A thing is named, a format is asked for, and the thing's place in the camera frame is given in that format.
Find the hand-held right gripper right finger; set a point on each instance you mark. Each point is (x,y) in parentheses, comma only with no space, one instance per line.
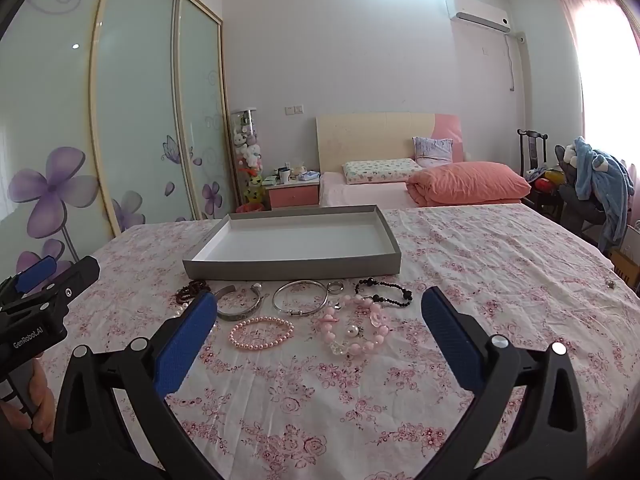
(452,340)

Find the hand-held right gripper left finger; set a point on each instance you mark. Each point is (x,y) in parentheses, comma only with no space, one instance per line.
(187,340)

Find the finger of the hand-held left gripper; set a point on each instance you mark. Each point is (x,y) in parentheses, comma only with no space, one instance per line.
(75,280)
(35,272)

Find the grey shallow box tray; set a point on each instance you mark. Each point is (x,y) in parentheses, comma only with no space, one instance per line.
(290,240)

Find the person's left hand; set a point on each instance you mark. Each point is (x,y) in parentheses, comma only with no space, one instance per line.
(45,405)

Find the wide silver cuff bangle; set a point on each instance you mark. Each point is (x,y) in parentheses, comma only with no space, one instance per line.
(235,315)

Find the floral bed sheet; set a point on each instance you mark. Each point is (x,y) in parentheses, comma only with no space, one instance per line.
(500,270)

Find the thin silver bangle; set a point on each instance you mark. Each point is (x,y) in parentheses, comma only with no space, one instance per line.
(300,282)

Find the red trash bin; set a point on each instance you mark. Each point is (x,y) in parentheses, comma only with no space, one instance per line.
(247,208)

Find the folded salmon quilt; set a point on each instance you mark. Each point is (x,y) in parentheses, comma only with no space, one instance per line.
(465,182)

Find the green yellow plush toy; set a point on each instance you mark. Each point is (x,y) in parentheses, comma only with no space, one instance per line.
(255,190)

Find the pink bed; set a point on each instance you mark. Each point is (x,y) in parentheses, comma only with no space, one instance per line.
(365,192)

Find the pink nightstand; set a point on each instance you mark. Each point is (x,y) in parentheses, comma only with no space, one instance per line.
(292,196)

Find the flower print sliding wardrobe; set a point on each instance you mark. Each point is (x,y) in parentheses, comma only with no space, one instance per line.
(135,110)

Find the patterned flat pillow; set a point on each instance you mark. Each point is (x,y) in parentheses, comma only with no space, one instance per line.
(380,170)

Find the grey office chair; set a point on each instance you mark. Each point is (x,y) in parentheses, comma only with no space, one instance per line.
(575,200)

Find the cardboard box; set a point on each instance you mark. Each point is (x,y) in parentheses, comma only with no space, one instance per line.
(625,267)

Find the colorful toy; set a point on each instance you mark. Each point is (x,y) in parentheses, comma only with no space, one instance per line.
(550,180)

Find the white cup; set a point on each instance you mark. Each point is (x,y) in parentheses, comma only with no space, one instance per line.
(285,176)

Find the purple pillow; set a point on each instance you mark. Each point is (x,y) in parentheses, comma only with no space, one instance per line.
(432,150)

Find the clear plush toy display tube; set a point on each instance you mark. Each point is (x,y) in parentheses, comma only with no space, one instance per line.
(247,145)

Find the dark wooden chair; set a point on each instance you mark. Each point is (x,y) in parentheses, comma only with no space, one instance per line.
(532,150)

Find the beige pink headboard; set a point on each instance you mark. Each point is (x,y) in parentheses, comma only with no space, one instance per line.
(365,140)

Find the blue garment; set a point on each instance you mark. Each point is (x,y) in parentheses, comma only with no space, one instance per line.
(600,175)

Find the pink curtain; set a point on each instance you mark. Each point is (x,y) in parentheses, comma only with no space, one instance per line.
(575,60)

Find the white air conditioner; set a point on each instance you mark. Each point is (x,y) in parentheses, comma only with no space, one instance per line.
(477,10)

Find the wall switch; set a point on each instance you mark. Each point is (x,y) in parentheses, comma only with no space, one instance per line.
(293,109)

